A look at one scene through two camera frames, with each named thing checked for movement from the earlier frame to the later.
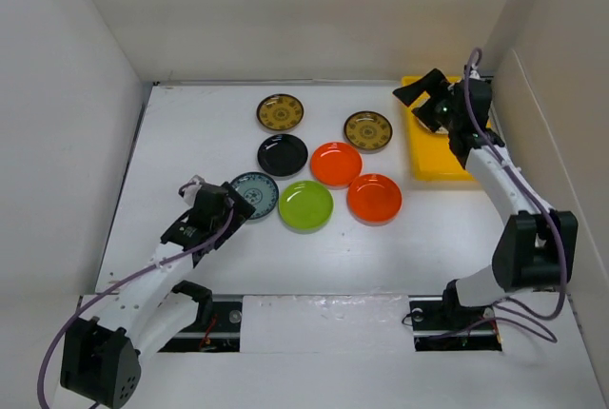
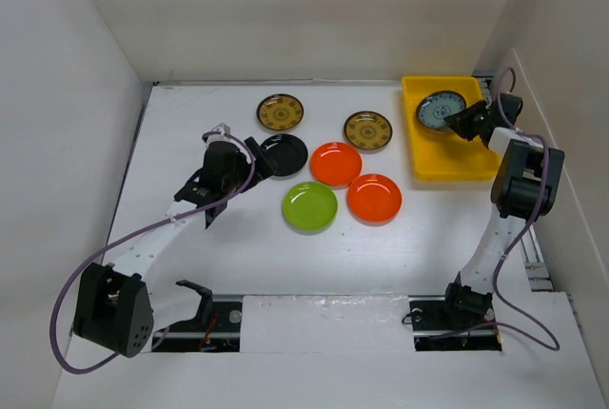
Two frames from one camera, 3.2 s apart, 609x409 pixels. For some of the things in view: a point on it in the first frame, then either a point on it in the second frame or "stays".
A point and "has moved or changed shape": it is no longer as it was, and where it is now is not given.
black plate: [282, 154] stays
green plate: [305, 206] stays
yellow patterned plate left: [280, 111] stays
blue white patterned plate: [260, 191] has moved or changed shape
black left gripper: [240, 205] to [266, 165]
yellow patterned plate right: [367, 130] stays
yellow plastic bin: [432, 155] stays
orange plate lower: [373, 200] stays
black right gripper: [435, 81] to [461, 120]
